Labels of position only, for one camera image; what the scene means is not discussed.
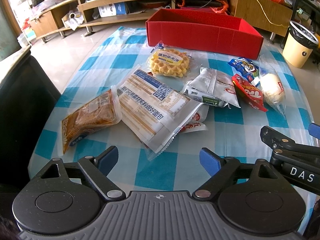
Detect red spicy strip packet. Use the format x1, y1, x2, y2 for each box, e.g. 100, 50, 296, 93
180, 105, 209, 133

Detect red orange snack packet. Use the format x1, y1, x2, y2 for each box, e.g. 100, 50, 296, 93
232, 74, 267, 112

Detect white bun clear wrapper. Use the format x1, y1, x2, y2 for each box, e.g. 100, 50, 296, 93
259, 54, 286, 117

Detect brown spicy snack bag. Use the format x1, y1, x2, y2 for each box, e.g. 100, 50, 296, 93
61, 86, 122, 154

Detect large white bread package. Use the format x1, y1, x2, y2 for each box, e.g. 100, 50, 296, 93
117, 65, 203, 160

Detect white duck snack packet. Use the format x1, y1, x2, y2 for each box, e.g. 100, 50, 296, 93
181, 67, 240, 108

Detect blue candy packet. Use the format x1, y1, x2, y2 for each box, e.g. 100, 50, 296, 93
228, 57, 260, 87

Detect waffle snack clear package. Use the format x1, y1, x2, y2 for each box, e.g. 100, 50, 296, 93
146, 41, 202, 79

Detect cream trash bin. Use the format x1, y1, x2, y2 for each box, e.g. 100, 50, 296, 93
282, 21, 319, 68

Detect blue white checkered tablecloth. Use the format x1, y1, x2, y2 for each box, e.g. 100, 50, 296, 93
29, 27, 315, 193

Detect red cardboard box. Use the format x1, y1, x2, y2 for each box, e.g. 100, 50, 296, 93
146, 9, 264, 60

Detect blue white cardboard box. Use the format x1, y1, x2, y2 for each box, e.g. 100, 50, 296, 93
98, 2, 127, 17

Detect wooden tv cabinet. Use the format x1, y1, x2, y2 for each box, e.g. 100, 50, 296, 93
29, 0, 293, 41

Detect yellow cable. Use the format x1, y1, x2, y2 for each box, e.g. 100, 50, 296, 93
224, 0, 292, 28

